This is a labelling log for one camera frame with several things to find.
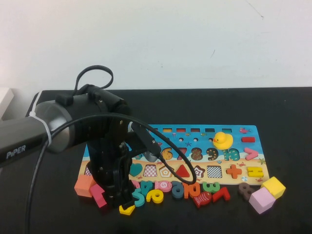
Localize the yellow wooden cube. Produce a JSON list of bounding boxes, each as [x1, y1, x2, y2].
[[260, 176, 286, 198]]

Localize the pink greater-than sign piece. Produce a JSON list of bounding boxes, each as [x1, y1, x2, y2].
[[244, 147, 259, 161]]

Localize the yellow equals sign piece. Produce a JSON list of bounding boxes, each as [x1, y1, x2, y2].
[[246, 166, 264, 178]]

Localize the teal heart piece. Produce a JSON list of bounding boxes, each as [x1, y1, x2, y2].
[[129, 162, 143, 177]]

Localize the orange number ten piece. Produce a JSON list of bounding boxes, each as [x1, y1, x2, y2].
[[181, 180, 202, 199]]

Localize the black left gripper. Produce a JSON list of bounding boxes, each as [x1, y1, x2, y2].
[[87, 118, 136, 208]]

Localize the yellow pentagon piece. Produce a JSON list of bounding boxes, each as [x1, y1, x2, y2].
[[118, 204, 136, 215]]

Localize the long black camera cable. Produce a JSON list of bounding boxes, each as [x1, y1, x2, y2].
[[24, 112, 197, 234]]

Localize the white zip tie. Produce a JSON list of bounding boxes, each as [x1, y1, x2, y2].
[[29, 91, 53, 147]]

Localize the lilac wooden cube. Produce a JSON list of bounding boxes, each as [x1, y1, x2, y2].
[[248, 187, 276, 215]]

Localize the orange plus sign piece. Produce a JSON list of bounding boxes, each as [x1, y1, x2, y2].
[[226, 164, 242, 178]]

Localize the red wooden fish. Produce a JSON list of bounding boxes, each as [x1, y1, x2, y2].
[[192, 191, 213, 209]]

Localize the colourful wooden puzzle board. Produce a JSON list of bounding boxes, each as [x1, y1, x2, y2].
[[79, 124, 270, 186]]

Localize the teal number four piece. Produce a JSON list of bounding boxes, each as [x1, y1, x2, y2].
[[140, 181, 155, 196]]

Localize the red number seven piece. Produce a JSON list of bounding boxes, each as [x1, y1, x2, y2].
[[212, 186, 231, 203]]

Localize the brown number eight piece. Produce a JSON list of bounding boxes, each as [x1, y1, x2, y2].
[[238, 182, 255, 201]]

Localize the pink wooden fish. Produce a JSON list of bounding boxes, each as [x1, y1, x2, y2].
[[154, 179, 173, 193]]

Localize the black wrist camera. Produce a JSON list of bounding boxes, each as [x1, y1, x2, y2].
[[126, 121, 162, 163]]

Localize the black cable loop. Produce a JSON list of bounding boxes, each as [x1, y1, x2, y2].
[[74, 65, 114, 98]]

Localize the white box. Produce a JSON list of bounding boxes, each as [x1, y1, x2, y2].
[[0, 87, 15, 121]]

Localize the green number three piece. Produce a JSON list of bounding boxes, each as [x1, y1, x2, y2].
[[202, 181, 221, 195]]

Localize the yellow number six piece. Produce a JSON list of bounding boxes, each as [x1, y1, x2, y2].
[[145, 189, 164, 204]]

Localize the pink wooden cube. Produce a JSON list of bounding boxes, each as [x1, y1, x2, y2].
[[89, 184, 108, 208]]

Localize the red triangle piece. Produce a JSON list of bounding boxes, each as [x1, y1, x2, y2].
[[174, 164, 192, 178]]

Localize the orange wooden cube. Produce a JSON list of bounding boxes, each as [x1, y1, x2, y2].
[[74, 175, 97, 197]]

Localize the yellow rubber duck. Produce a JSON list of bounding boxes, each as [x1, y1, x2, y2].
[[213, 132, 234, 149]]

